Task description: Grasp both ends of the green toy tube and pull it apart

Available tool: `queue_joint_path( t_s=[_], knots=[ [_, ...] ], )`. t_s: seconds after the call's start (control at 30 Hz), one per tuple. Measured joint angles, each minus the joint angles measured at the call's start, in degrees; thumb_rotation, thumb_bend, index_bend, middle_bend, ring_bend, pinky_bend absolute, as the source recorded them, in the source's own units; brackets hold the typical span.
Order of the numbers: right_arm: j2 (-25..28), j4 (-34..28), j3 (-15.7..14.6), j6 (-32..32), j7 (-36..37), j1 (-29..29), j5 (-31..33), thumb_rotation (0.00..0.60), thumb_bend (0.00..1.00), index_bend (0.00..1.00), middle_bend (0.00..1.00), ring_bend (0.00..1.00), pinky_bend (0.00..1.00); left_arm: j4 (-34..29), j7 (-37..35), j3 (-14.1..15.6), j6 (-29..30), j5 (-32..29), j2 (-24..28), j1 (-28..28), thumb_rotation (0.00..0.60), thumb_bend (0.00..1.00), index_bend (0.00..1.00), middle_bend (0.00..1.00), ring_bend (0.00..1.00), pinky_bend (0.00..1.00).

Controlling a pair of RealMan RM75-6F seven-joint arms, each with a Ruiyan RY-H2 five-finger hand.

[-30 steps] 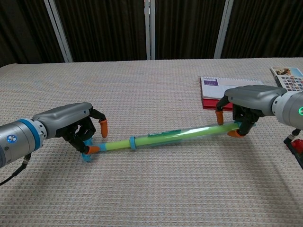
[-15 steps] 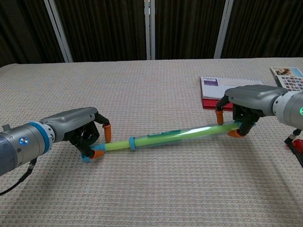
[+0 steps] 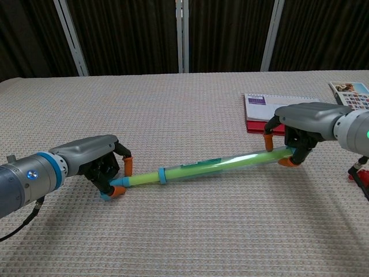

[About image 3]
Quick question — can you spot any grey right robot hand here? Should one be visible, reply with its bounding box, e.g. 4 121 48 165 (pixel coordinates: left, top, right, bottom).
262 102 353 168

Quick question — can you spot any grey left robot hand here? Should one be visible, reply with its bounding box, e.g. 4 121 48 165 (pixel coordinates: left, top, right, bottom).
48 134 135 200

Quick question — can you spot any green plastic tube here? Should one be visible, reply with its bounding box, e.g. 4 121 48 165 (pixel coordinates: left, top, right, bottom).
100 146 292 201

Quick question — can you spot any clear pump tube blue nozzle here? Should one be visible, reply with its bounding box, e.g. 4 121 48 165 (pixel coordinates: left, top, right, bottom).
157 145 298 185

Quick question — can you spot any colourful box at right edge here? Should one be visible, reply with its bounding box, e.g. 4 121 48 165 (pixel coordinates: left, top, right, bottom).
329 81 369 111

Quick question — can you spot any white spiral desk calendar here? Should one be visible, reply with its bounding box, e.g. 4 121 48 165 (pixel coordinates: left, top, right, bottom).
244 92 321 123

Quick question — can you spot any red folder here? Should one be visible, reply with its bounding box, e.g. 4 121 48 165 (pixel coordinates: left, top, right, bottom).
246 119 287 135

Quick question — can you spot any dark brown partition panel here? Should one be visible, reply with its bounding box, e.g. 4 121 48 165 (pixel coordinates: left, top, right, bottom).
0 0 80 83
188 0 273 73
269 0 369 72
66 0 180 77

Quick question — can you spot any beige woven tablecloth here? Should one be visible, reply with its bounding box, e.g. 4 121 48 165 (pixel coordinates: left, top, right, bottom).
0 69 369 277

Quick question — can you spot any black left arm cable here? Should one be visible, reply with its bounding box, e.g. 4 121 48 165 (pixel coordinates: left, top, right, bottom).
0 196 46 243

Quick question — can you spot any white metal frame post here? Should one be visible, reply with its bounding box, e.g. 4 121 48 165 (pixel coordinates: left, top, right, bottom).
175 0 190 74
52 0 90 77
259 0 287 72

